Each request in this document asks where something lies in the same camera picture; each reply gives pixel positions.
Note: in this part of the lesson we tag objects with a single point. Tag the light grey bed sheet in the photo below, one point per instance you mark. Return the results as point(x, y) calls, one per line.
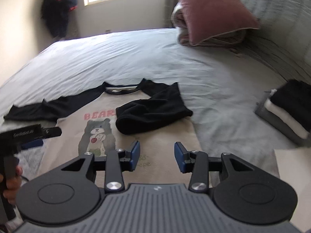
point(221, 88)

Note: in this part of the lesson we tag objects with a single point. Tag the beige bear shirt black sleeves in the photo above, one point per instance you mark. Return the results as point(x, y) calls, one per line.
point(111, 117)

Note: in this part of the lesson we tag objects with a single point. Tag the mauve pink pillow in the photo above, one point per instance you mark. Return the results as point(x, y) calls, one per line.
point(210, 18)

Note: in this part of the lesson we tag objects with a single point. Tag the folded white pink quilt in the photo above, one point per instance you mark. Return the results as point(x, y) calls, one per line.
point(225, 40)

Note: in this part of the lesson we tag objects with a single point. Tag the stack of folded clothes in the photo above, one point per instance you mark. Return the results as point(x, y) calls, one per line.
point(287, 109)

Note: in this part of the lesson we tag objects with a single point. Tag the grey curtain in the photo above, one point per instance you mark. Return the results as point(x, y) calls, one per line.
point(169, 6)

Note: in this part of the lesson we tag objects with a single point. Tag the person's left hand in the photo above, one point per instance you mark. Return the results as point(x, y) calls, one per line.
point(13, 185)

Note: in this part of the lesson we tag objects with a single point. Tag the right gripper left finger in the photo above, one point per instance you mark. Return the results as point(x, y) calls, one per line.
point(74, 190)

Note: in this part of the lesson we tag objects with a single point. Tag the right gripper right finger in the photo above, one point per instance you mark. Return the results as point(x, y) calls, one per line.
point(239, 189)

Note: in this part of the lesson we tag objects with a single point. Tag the grey quilted blanket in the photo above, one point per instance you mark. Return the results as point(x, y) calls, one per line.
point(283, 41)

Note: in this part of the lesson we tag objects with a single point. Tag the dark jacket hanging in corner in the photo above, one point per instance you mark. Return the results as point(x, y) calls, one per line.
point(55, 14)

